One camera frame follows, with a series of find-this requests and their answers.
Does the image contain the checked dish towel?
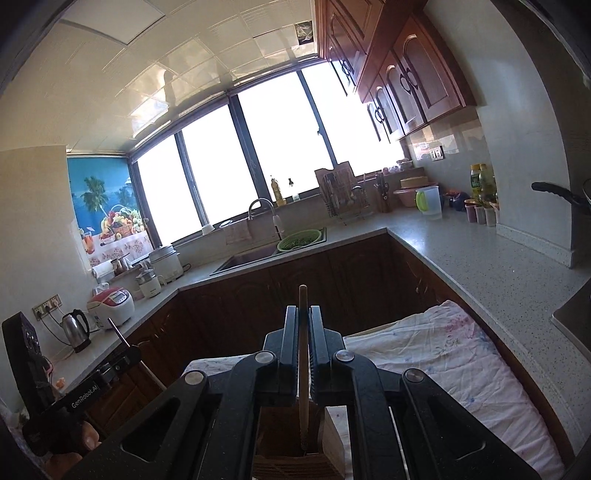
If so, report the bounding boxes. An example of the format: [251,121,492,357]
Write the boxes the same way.
[225,220,254,246]

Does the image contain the wall power socket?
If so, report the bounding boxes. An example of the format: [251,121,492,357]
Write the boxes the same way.
[31,294,63,320]

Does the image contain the floral white tablecloth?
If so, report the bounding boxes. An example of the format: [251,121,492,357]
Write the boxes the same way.
[182,300,566,480]

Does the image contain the curved steel faucet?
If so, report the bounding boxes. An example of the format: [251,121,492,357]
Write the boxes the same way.
[248,198,284,241]

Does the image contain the person's left hand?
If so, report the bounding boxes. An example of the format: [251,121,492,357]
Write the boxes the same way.
[48,425,101,479]

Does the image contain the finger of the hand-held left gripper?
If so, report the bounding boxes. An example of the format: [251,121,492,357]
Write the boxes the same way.
[55,346,141,416]

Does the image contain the kitchen sink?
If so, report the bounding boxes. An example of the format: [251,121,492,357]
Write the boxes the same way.
[210,226,329,278]

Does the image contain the large kitchen window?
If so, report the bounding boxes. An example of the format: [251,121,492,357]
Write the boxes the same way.
[129,60,407,247]

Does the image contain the pink plastic basin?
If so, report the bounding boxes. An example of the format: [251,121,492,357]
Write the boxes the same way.
[393,188,423,209]

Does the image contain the wooden upper cabinets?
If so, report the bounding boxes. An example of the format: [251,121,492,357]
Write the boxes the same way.
[314,0,477,144]

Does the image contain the steel electric kettle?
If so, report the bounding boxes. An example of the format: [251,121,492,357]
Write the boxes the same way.
[61,308,92,354]

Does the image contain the wire dish rack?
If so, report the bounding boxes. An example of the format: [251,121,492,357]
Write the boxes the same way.
[315,167,373,219]

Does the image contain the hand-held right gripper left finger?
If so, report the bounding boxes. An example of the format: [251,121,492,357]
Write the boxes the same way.
[60,305,301,480]

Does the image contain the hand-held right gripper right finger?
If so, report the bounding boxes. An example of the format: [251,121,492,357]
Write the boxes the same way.
[310,305,543,480]

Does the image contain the wooden utensil holder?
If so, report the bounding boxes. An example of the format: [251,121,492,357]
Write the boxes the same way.
[252,401,347,480]

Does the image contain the green plastic colander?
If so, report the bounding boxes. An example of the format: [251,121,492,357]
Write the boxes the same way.
[277,229,323,253]

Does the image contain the small white food steamer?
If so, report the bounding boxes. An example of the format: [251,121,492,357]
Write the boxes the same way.
[135,267,165,299]

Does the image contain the thin metal chopstick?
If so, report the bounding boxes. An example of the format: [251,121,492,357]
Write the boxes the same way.
[107,318,166,389]

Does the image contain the large white rice cooker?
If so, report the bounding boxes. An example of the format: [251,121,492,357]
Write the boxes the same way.
[148,244,184,284]

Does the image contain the pink and white rice cooker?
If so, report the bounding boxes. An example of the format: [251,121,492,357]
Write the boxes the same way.
[87,286,136,330]

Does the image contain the white pitcher with green lid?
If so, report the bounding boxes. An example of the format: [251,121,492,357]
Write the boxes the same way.
[416,185,444,220]

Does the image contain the gas stove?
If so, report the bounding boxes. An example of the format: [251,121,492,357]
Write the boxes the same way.
[551,281,591,352]

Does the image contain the plain wooden chopstick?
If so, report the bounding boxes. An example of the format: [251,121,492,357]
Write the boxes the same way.
[298,285,310,452]

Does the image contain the tropical fruit wall poster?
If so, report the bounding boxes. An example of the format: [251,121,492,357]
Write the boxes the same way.
[67,154,152,268]

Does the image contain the black wok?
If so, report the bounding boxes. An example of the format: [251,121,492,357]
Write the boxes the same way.
[531,178,591,209]

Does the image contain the wooden knife block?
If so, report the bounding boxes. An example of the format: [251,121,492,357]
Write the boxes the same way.
[374,173,393,213]

